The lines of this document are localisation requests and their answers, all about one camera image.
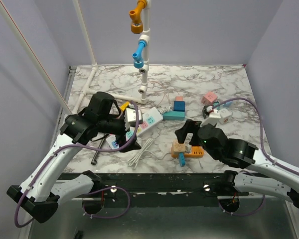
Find wooden cube socket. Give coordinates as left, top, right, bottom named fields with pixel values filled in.
left=171, top=140, right=186, bottom=155

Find light blue plug adapter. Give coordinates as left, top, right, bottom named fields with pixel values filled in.
left=178, top=152, right=186, bottom=167

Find yellow cube socket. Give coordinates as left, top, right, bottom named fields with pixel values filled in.
left=120, top=101, right=130, bottom=111

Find white tiger cube socket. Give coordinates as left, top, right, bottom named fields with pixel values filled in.
left=219, top=108, right=232, bottom=124

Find pink cube socket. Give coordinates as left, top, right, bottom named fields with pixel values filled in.
left=201, top=91, right=218, bottom=105

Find small light blue plug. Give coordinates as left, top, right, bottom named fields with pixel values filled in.
left=222, top=101, right=233, bottom=108

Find dark green tiger cube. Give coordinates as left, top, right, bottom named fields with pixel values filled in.
left=202, top=105, right=210, bottom=119

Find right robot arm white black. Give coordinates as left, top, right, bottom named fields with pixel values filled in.
left=175, top=119, right=299, bottom=209

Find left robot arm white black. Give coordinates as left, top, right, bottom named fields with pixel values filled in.
left=6, top=92, right=142, bottom=228

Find dark blue cube socket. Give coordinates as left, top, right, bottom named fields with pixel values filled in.
left=173, top=101, right=185, bottom=112

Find salmon plug on blue cube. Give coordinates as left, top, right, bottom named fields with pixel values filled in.
left=175, top=96, right=184, bottom=102

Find orange power strip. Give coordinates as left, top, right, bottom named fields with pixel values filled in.
left=183, top=146, right=204, bottom=158

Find teal USB power strip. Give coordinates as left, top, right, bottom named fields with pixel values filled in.
left=162, top=111, right=185, bottom=120

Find white long power strip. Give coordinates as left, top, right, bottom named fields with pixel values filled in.
left=106, top=107, right=163, bottom=149

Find blue valve fitting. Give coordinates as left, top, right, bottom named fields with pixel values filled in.
left=132, top=40, right=147, bottom=69

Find orange valve fitting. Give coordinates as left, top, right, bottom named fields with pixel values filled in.
left=129, top=0, right=147, bottom=34

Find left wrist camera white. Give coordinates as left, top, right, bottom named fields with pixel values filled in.
left=125, top=107, right=143, bottom=127

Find dark metal T-handle tool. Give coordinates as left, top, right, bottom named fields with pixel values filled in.
left=91, top=134, right=109, bottom=166

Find black mounting rail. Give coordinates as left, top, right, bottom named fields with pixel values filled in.
left=64, top=170, right=250, bottom=209

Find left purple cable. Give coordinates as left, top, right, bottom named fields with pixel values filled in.
left=14, top=100, right=140, bottom=229

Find white PVC pipe frame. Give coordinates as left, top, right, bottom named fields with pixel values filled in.
left=0, top=0, right=151, bottom=114

